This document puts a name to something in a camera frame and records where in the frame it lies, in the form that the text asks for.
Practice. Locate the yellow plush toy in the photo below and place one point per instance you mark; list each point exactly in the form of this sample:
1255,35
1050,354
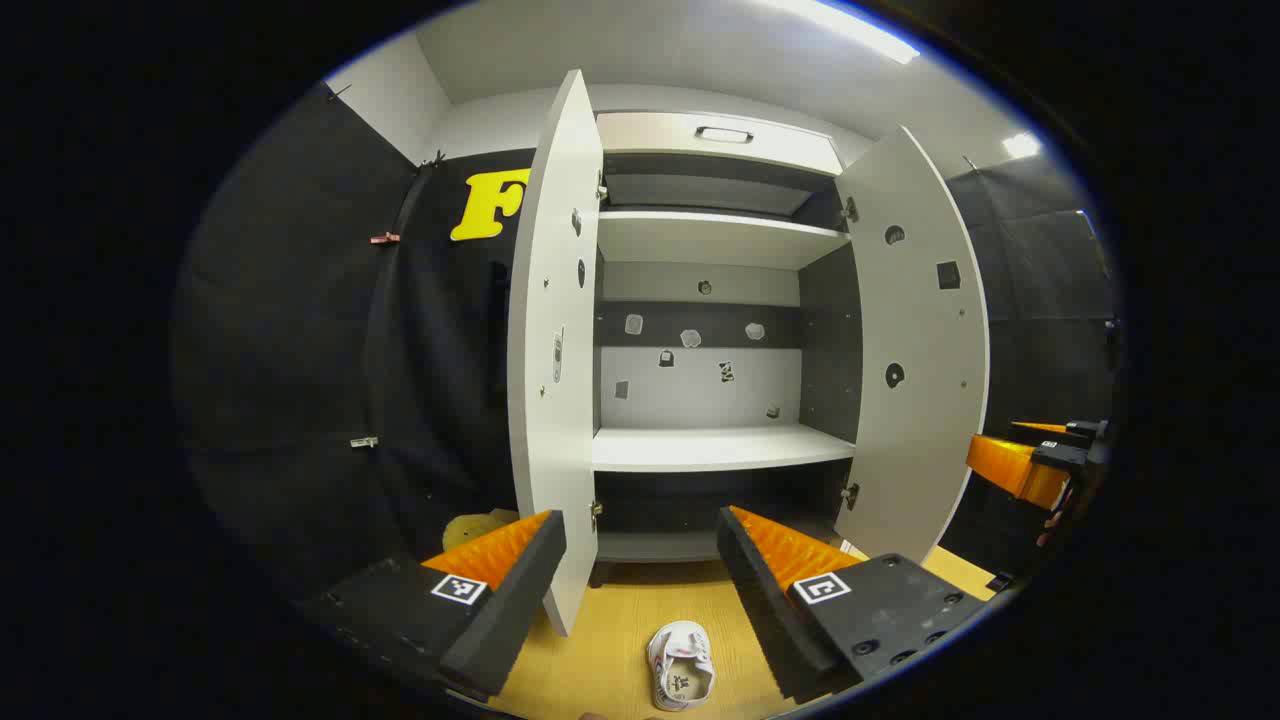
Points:
480,528

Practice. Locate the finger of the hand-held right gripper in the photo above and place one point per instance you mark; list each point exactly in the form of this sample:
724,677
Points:
1060,432
1015,468

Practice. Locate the black backdrop cloth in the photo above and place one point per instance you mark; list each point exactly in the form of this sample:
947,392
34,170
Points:
300,350

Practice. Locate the white cabinet door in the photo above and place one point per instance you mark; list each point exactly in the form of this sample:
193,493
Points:
920,460
555,320

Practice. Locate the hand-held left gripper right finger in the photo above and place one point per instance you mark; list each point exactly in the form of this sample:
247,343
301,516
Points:
765,600

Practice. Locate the small ceiling light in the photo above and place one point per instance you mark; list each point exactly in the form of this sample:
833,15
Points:
1021,145

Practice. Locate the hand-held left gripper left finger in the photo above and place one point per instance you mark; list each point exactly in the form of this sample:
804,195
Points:
500,620

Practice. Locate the white canvas shoe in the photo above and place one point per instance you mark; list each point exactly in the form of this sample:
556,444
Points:
680,662

